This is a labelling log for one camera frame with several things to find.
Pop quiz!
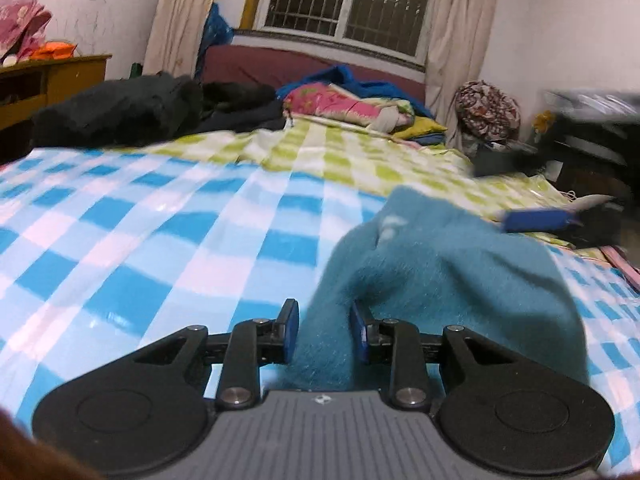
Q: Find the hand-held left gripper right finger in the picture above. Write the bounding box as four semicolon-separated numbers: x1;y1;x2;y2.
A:
349;301;504;409

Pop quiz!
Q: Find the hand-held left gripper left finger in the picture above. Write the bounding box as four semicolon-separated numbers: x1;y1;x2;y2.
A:
134;298;301;409

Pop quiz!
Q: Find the yellow pillow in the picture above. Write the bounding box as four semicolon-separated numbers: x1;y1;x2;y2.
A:
392;115;449;144

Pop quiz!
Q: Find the barred window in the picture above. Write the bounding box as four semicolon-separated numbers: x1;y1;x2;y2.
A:
255;0;437;59

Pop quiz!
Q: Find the green checked blanket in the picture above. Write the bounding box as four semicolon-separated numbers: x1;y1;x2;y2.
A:
150;115;576;247

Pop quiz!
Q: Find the brown patterned cloth bundle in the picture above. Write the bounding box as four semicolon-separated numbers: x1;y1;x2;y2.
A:
455;80;522;144

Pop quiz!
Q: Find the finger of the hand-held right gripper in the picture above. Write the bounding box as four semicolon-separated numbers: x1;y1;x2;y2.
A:
500;207;584;234
472;142;551;179

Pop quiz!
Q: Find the blue fleece blanket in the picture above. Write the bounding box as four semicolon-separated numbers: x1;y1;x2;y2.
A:
276;65;436;121

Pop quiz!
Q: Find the wooden cabinet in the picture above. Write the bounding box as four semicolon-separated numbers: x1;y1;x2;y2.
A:
0;54;113;132

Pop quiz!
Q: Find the blue hanging cloth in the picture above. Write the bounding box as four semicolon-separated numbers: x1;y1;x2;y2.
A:
197;2;235;69

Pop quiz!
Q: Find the pink striped cloth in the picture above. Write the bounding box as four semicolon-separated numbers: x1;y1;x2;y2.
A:
602;245;640;291

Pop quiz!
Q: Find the teal knit sweater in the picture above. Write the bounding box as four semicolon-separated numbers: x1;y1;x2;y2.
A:
290;186;591;393

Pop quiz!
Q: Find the orange cloth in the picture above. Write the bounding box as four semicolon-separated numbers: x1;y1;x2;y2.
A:
30;42;79;61

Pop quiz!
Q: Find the blue checked blanket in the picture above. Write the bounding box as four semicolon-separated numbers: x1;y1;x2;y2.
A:
0;145;640;476

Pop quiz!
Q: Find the beige curtain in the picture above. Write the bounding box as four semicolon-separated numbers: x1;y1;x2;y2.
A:
142;0;229;81
425;0;502;149

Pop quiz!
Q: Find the grey white cloth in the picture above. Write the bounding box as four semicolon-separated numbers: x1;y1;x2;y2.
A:
374;110;407;133

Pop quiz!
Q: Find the pink floral quilt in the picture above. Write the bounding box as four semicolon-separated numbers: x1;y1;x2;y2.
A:
282;82;416;129

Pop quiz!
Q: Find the folded pink patterned quilt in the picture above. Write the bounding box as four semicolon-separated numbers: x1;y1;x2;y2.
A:
0;0;53;59

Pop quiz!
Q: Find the maroon headboard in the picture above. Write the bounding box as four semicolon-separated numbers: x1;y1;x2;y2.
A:
200;44;427;106

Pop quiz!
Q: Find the black coat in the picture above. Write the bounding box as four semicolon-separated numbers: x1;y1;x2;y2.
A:
32;71;287;149

